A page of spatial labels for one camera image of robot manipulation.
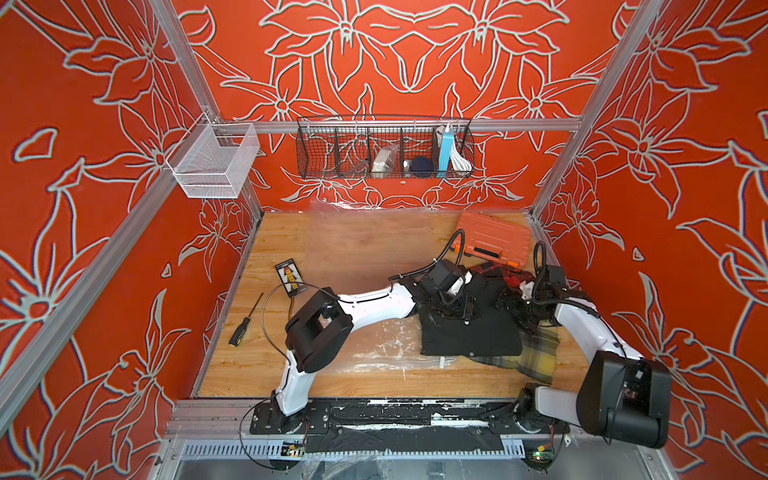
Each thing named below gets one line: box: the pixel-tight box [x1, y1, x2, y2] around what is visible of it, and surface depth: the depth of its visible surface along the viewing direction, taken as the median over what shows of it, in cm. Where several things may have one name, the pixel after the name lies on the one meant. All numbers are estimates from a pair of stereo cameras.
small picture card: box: [275, 258, 307, 298], surface depth 101 cm
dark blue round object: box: [411, 156, 434, 172], surface depth 97 cm
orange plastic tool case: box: [451, 211, 532, 269], surface depth 107 cm
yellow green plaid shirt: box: [469, 324, 560, 385], surface depth 81 cm
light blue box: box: [439, 131, 454, 172], surface depth 89 cm
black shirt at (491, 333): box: [419, 275, 522, 357], surface depth 83 cm
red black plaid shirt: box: [471, 262, 536, 288], surface depth 100 cm
